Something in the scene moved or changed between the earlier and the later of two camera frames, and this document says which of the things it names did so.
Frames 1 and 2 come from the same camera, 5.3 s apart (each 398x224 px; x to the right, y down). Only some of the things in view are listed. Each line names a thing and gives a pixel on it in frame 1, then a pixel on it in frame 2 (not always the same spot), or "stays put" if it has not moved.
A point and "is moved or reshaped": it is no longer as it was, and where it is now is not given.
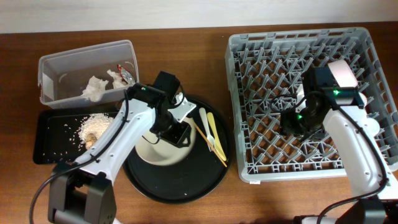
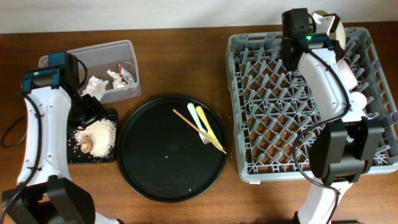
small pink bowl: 342,74 stays put
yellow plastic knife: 218,144 → 210,132
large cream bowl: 152,149 → 339,35
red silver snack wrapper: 126,74 stays put
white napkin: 94,89 stays put
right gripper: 286,126 → 335,44
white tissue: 117,81 stays put
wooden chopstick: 211,145 is moved or reshaped
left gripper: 177,138 → 96,109
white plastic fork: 210,140 → 204,138
